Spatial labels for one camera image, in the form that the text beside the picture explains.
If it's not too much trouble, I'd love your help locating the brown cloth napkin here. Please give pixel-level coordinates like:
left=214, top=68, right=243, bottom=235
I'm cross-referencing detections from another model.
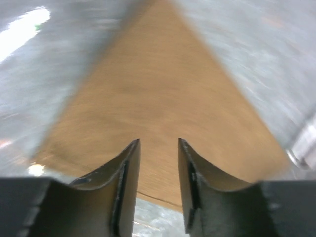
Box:
left=35, top=0, right=288, bottom=211

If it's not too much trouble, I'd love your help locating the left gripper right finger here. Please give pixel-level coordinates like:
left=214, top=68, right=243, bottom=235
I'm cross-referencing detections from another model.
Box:
left=178, top=139, right=316, bottom=237

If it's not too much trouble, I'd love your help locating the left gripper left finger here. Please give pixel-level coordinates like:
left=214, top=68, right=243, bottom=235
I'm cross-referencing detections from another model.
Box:
left=0, top=139, right=141, bottom=237

